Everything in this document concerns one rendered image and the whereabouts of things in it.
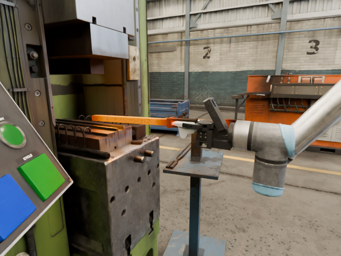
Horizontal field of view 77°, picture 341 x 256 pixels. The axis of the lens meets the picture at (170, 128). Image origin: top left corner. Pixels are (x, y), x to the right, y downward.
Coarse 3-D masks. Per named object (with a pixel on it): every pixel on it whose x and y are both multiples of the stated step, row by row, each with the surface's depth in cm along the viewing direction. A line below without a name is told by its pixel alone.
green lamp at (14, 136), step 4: (8, 124) 41; (4, 128) 39; (8, 128) 40; (12, 128) 41; (16, 128) 42; (4, 132) 39; (8, 132) 39; (12, 132) 40; (16, 132) 41; (20, 132) 42; (4, 136) 38; (8, 136) 39; (12, 136) 40; (16, 136) 41; (20, 136) 42; (8, 140) 39; (12, 140) 39; (16, 140) 40; (20, 140) 41; (16, 144) 40
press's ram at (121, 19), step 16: (48, 0) 67; (64, 0) 65; (80, 0) 64; (96, 0) 70; (112, 0) 76; (128, 0) 84; (48, 16) 69; (64, 16) 66; (80, 16) 65; (96, 16) 71; (112, 16) 77; (128, 16) 85; (128, 32) 86
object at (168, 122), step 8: (96, 120) 91; (104, 120) 89; (112, 120) 87; (120, 120) 85; (128, 120) 84; (136, 120) 82; (144, 120) 80; (152, 120) 79; (160, 120) 77; (168, 120) 75; (176, 120) 75; (184, 120) 73; (192, 120) 72
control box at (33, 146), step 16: (0, 96) 43; (0, 112) 41; (16, 112) 44; (0, 128) 38; (32, 128) 46; (0, 144) 37; (32, 144) 44; (0, 160) 36; (16, 160) 38; (0, 176) 34; (16, 176) 37; (64, 176) 48; (32, 192) 38; (48, 208) 40; (32, 224) 35; (16, 240) 32
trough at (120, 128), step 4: (56, 120) 106; (60, 120) 105; (64, 120) 104; (68, 120) 103; (72, 120) 101; (92, 124) 96; (96, 124) 95; (100, 124) 94; (104, 124) 93; (120, 128) 90
